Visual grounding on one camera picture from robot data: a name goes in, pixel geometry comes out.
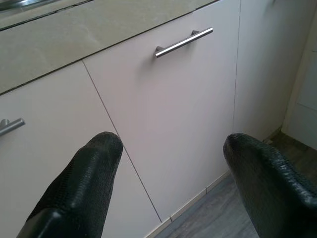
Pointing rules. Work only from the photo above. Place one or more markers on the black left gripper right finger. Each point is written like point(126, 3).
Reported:
point(272, 193)

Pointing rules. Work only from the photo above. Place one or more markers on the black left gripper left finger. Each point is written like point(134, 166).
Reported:
point(81, 188)

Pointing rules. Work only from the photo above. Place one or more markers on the white tile cabinet plinth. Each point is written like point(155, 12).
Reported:
point(198, 196)

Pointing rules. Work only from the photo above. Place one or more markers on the white cabinet door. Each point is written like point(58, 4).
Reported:
point(173, 104)
point(49, 104)

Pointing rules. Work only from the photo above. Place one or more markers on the white cabinet filler panel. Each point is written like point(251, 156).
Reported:
point(262, 62)

